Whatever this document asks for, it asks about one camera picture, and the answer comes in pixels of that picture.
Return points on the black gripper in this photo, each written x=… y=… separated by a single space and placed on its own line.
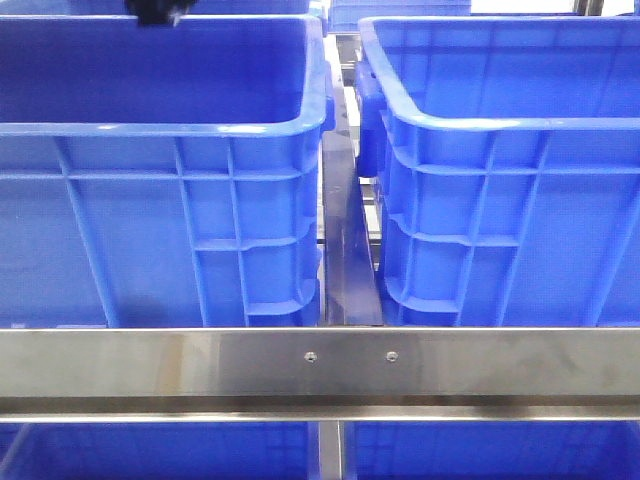
x=158 y=12

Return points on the rear left blue crate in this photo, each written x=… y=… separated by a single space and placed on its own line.
x=107 y=7

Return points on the left blue plastic crate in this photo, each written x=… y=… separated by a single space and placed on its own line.
x=159 y=177

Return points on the blue plastic crate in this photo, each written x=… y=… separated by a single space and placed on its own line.
x=159 y=177
x=505 y=155

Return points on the rear right blue crate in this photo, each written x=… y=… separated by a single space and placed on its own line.
x=345 y=15

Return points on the right blue plastic crate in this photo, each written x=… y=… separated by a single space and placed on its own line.
x=505 y=155

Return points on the lower left blue crate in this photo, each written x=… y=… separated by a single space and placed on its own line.
x=164 y=451

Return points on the lower right blue crate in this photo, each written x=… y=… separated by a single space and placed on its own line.
x=494 y=450

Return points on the stainless steel shelf rail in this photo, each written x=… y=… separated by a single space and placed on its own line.
x=261 y=374

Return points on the left rail screw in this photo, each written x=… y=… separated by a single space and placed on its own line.
x=310 y=357

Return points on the rail screw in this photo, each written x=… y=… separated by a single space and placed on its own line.
x=310 y=357
x=392 y=356

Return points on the right rail screw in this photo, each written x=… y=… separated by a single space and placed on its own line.
x=392 y=356

